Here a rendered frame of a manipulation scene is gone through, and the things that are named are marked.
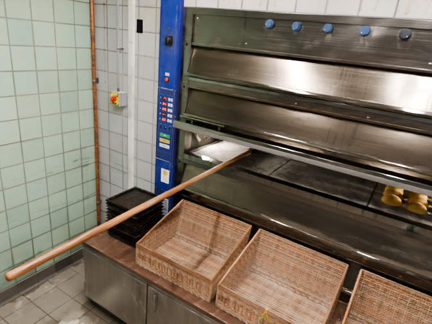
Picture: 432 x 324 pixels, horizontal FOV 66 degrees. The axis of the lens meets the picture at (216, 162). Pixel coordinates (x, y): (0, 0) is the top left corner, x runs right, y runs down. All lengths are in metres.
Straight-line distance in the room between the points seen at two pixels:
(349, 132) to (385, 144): 0.18
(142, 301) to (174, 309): 0.26
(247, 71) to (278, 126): 0.36
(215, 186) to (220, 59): 0.82
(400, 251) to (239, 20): 1.50
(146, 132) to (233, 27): 0.99
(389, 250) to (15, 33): 2.47
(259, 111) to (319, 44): 0.48
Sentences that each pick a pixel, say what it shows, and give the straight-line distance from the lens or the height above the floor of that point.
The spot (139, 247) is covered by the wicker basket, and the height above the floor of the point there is 0.71.
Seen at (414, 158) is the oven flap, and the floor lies 1.51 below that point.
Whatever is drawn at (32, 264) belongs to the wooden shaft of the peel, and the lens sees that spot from 1.29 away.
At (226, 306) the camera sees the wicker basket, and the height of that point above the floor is 0.62.
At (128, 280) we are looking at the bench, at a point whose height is 0.47.
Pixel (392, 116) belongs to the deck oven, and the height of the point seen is 1.68.
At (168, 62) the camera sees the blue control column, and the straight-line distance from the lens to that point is 2.25.
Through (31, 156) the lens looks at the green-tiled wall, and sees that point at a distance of 2.65.
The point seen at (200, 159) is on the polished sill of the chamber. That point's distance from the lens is 2.23.
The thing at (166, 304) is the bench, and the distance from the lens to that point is 2.14.
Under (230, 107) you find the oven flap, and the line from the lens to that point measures 2.05.
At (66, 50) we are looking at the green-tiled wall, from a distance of 2.67.
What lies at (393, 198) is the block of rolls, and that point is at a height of 1.22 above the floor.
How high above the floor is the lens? 1.95
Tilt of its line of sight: 20 degrees down
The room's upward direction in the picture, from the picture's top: 6 degrees clockwise
